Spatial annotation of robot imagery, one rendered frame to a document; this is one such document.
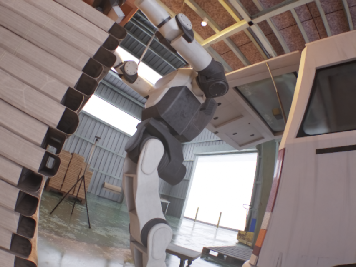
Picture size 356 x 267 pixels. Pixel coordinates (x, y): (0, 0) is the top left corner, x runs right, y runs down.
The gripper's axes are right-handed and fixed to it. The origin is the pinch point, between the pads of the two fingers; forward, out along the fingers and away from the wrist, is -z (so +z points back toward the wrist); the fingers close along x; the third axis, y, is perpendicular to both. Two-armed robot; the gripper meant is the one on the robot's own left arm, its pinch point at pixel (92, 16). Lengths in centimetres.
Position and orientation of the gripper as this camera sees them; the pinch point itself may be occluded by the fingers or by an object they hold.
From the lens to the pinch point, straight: 58.9
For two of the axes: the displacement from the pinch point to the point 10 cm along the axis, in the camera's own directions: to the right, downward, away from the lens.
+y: 7.2, 4.2, 5.4
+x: 6.4, -1.3, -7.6
